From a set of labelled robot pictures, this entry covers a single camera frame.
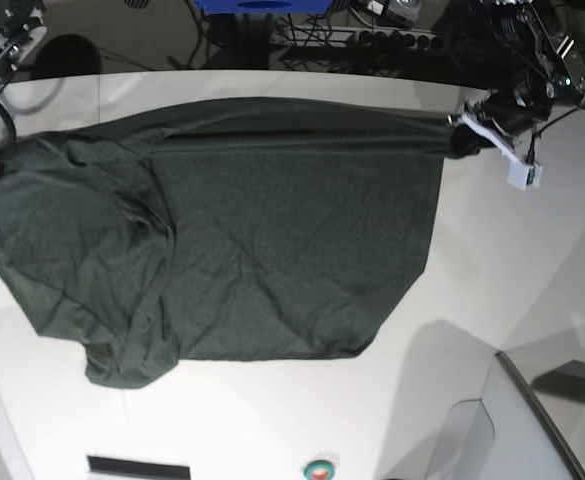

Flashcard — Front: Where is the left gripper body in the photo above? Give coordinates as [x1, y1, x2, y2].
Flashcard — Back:
[476, 79, 555, 137]

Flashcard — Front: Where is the dark green t-shirt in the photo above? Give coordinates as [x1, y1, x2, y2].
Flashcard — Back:
[0, 98, 455, 389]

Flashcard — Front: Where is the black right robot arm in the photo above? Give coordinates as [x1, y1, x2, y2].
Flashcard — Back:
[0, 0, 47, 85]

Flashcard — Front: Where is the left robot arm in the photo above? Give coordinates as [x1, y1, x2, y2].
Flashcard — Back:
[449, 1, 585, 164]

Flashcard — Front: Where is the black power strip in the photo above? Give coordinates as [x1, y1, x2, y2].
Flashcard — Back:
[352, 29, 445, 52]

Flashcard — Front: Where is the blue box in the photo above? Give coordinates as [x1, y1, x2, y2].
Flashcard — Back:
[195, 0, 332, 15]

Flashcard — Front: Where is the red green emergency button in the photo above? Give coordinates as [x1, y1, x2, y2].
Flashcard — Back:
[303, 459, 336, 480]

